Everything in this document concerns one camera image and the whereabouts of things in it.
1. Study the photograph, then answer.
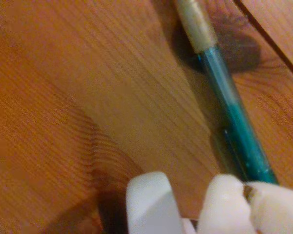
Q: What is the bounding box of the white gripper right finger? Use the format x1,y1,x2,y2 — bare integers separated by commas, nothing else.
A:
245,182,293,234

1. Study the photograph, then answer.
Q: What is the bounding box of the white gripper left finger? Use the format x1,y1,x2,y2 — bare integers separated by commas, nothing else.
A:
197,174,257,234

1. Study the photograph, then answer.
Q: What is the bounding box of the teal transparent pen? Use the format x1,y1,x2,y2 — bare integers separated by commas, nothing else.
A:
177,0,279,184

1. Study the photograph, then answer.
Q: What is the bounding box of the white mug green blue pattern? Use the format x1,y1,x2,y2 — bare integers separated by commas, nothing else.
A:
126,171,198,234

